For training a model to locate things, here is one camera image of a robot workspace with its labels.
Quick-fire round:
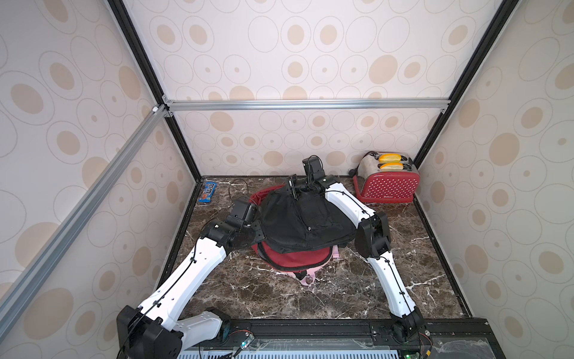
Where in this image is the black backpack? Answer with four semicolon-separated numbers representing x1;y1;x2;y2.
259;187;357;254

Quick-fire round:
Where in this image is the red backpack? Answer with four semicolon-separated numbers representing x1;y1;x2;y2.
251;185;333;275

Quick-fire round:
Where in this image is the pink backpack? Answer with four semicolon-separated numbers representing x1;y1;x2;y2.
293;245;339;287

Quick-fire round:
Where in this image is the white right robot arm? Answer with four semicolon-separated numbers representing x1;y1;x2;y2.
307;177;425;344

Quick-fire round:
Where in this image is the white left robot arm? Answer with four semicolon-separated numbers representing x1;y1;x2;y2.
116;221;264;358

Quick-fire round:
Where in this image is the blue candy packet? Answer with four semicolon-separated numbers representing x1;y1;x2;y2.
198;181;218;203

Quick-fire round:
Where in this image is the red polka dot toaster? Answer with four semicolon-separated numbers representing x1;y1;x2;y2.
348;151;420;203

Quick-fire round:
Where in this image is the yellow toast slice rear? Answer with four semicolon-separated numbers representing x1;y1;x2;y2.
378;153;407;163

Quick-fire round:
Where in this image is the yellow toast slice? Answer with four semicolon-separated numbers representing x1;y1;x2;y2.
379;162;404;171
378;153;407;163

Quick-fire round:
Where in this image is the yellow toast slice front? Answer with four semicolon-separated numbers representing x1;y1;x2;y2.
379;162;404;171

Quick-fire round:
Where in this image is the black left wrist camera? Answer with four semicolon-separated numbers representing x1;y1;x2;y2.
225;197;257;229

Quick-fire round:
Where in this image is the horizontal aluminium rail back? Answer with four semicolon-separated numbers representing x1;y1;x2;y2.
166;97;451;112

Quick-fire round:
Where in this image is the aluminium rail left wall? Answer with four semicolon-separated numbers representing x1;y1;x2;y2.
1;104;168;340

